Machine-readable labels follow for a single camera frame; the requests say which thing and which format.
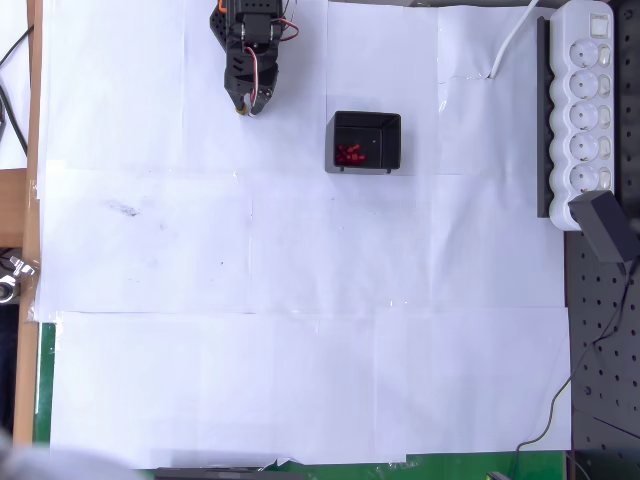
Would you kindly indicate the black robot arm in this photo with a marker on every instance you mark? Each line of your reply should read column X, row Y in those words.
column 220, row 27

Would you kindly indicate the black open box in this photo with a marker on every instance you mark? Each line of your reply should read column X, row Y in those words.
column 392, row 145

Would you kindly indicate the wooden table edge strip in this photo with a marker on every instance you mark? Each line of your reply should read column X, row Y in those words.
column 34, row 125

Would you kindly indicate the brown wooden board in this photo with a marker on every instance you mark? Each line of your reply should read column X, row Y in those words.
column 12, row 210

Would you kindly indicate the metal clamp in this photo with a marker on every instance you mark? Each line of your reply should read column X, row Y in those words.
column 20, row 266

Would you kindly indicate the white power strip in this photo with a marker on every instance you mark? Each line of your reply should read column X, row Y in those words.
column 582, row 30

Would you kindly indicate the green cutting mat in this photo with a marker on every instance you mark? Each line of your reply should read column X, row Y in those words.
column 45, row 380

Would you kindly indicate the black power adapter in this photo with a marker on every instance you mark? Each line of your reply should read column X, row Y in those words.
column 600, row 225

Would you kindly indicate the black flat device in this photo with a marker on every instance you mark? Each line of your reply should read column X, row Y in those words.
column 210, row 474

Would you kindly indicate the blurry grey object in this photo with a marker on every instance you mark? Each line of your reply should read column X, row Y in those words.
column 40, row 465

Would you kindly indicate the black pegboard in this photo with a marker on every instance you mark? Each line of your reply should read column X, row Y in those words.
column 605, row 375

